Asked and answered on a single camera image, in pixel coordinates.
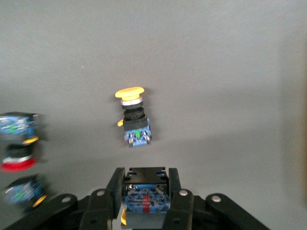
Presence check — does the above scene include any dark grey table cloth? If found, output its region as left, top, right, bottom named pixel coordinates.
left=0, top=0, right=307, bottom=230

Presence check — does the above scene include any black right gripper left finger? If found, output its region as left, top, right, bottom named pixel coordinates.
left=4, top=167, right=126, bottom=230

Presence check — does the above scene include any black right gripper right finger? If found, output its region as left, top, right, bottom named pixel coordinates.
left=163, top=167, right=272, bottom=230

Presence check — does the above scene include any yellow mushroom push button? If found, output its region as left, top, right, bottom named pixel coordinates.
left=121, top=167, right=171, bottom=227
left=114, top=86, right=152, bottom=148

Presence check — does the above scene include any red mushroom push button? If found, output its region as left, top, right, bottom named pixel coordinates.
left=2, top=174, right=47, bottom=209
left=0, top=112, right=40, bottom=173

